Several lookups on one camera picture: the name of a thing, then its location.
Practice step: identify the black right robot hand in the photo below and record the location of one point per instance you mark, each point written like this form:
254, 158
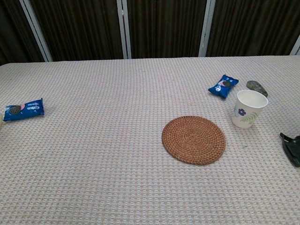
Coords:
293, 147

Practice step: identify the white floral paper cup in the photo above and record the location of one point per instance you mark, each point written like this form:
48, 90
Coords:
248, 103

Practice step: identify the round woven rattan mat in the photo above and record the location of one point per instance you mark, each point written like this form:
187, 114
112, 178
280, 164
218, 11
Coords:
193, 140

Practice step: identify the grey-green stone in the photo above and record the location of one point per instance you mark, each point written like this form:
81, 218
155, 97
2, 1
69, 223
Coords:
257, 87

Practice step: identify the small blue Oreo packet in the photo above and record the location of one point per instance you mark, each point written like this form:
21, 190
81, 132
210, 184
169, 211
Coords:
223, 87

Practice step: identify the checkered beige tablecloth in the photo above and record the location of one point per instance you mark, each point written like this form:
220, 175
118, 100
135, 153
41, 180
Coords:
117, 152

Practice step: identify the dark folding screen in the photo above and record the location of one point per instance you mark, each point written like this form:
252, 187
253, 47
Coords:
164, 25

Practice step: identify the long blue Oreo packet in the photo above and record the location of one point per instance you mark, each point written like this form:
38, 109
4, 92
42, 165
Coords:
24, 109

